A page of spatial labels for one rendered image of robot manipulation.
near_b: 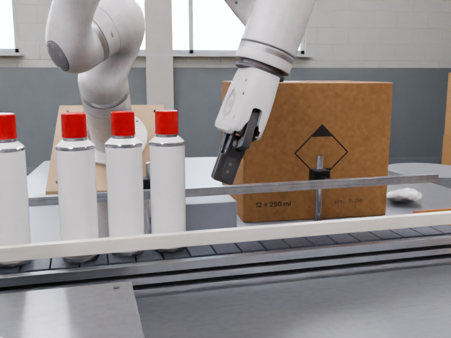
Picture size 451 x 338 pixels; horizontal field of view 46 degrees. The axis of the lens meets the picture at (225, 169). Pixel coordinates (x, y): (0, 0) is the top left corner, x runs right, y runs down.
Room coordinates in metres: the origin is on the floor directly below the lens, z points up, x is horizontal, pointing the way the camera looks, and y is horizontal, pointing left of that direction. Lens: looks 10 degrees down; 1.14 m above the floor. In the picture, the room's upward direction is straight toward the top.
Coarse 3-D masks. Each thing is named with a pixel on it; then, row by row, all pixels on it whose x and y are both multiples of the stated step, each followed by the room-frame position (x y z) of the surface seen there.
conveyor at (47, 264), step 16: (272, 240) 0.79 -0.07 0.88; (288, 240) 0.79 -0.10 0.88; (304, 240) 0.79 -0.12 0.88; (320, 240) 0.79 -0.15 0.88; (336, 240) 0.79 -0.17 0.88; (352, 240) 0.79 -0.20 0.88; (368, 240) 0.79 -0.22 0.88; (112, 256) 0.72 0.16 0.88; (128, 256) 0.72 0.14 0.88; (144, 256) 0.72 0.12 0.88; (160, 256) 0.72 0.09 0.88; (176, 256) 0.72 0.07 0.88; (192, 256) 0.72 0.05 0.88; (0, 272) 0.65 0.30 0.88; (16, 272) 0.66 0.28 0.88
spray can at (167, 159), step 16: (160, 112) 0.74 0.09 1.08; (176, 112) 0.75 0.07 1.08; (160, 128) 0.74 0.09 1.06; (176, 128) 0.75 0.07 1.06; (160, 144) 0.73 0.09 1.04; (176, 144) 0.73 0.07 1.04; (160, 160) 0.73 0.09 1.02; (176, 160) 0.74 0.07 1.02; (160, 176) 0.73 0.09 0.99; (176, 176) 0.73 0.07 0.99; (160, 192) 0.73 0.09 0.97; (176, 192) 0.73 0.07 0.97; (160, 208) 0.73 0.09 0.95; (176, 208) 0.73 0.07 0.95; (160, 224) 0.73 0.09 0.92; (176, 224) 0.73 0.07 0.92
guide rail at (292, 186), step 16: (384, 176) 0.89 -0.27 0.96; (400, 176) 0.89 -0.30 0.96; (416, 176) 0.90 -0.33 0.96; (432, 176) 0.91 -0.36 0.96; (144, 192) 0.78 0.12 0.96; (192, 192) 0.79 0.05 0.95; (208, 192) 0.80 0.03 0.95; (224, 192) 0.81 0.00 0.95; (240, 192) 0.82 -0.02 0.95; (256, 192) 0.82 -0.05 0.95
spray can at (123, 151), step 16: (112, 112) 0.73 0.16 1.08; (128, 112) 0.73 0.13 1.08; (112, 128) 0.73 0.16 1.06; (128, 128) 0.73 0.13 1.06; (112, 144) 0.72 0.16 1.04; (128, 144) 0.72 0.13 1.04; (112, 160) 0.72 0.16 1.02; (128, 160) 0.72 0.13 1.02; (112, 176) 0.72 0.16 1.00; (128, 176) 0.72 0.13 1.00; (112, 192) 0.72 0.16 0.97; (128, 192) 0.72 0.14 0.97; (112, 208) 0.72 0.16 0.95; (128, 208) 0.72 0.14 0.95; (112, 224) 0.72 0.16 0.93; (128, 224) 0.72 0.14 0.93
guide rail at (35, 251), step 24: (384, 216) 0.80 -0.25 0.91; (408, 216) 0.80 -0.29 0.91; (432, 216) 0.82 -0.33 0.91; (72, 240) 0.68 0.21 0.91; (96, 240) 0.68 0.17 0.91; (120, 240) 0.69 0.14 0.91; (144, 240) 0.70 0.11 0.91; (168, 240) 0.71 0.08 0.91; (192, 240) 0.71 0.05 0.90; (216, 240) 0.72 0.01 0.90; (240, 240) 0.73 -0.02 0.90
